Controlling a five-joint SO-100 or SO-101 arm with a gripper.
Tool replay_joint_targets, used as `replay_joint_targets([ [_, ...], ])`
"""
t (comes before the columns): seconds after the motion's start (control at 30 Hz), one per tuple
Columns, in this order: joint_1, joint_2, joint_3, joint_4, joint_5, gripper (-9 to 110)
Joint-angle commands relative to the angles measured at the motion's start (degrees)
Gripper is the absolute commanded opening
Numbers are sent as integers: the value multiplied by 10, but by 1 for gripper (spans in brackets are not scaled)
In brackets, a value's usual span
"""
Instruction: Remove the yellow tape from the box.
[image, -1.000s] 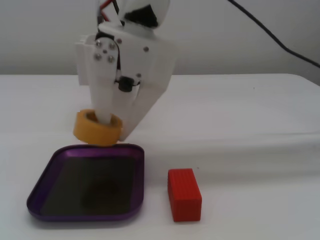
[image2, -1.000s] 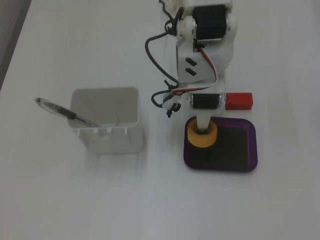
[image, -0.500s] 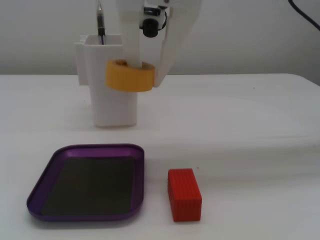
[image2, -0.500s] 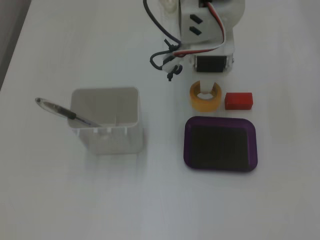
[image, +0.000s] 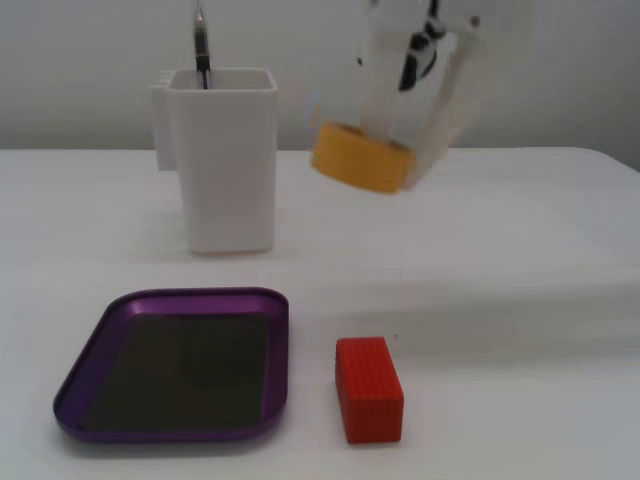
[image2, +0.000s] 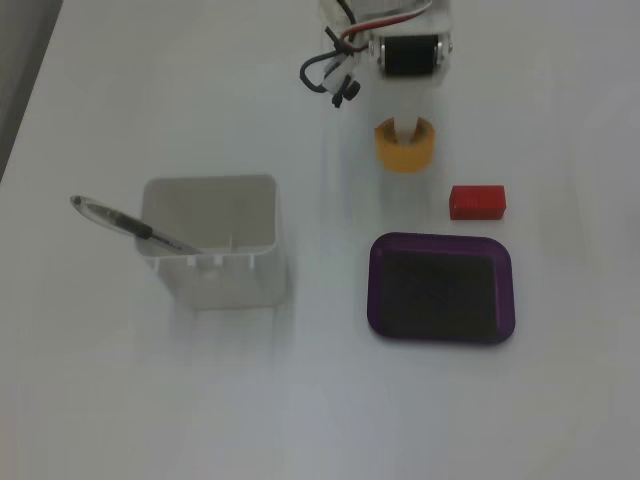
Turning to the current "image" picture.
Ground black pen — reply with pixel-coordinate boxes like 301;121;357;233
193;1;214;91

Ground purple metal tray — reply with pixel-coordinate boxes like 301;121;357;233
52;286;291;444

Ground red ribbed block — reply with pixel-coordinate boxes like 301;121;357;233
333;336;405;445

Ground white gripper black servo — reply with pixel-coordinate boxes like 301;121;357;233
355;0;484;192

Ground white plastic pen holder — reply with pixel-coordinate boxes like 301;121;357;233
149;68;279;257

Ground yellow tape roll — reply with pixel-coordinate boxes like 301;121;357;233
310;121;416;196

